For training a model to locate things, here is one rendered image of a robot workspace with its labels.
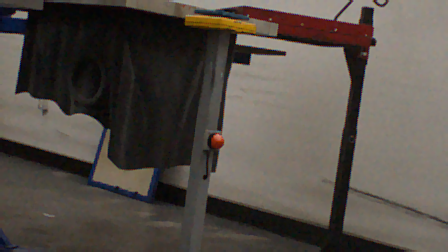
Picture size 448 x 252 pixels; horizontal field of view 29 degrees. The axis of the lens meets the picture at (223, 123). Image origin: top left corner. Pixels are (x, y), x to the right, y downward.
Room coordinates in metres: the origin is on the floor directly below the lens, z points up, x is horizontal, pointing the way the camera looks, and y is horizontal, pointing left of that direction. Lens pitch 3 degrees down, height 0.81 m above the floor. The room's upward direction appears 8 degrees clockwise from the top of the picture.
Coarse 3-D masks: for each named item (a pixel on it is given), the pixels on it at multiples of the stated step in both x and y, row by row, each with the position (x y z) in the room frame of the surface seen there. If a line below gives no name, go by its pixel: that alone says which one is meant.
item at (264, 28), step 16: (48, 0) 2.45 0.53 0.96; (64, 0) 2.40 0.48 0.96; (80, 0) 2.35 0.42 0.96; (96, 0) 2.30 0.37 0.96; (112, 0) 2.25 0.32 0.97; (128, 0) 2.22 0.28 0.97; (144, 0) 2.26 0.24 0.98; (160, 0) 2.30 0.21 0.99; (176, 16) 2.34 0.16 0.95; (208, 16) 2.42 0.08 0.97; (256, 32) 2.57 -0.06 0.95; (272, 32) 2.62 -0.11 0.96
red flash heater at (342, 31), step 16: (256, 16) 3.53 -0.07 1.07; (272, 16) 3.55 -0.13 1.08; (288, 16) 3.57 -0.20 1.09; (304, 16) 3.59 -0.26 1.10; (288, 32) 3.58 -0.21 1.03; (304, 32) 3.60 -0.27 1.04; (320, 32) 3.62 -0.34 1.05; (336, 32) 3.63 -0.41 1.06; (352, 32) 3.65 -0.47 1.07; (368, 32) 3.67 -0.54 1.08; (352, 48) 3.93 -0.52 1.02
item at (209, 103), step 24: (192, 24) 2.19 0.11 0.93; (216, 24) 2.14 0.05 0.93; (240, 24) 2.18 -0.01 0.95; (216, 48) 2.19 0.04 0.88; (216, 72) 2.20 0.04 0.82; (216, 96) 2.20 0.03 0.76; (216, 120) 2.21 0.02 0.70; (192, 168) 2.21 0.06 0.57; (192, 192) 2.20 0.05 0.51; (192, 216) 2.19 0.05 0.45; (192, 240) 2.19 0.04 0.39
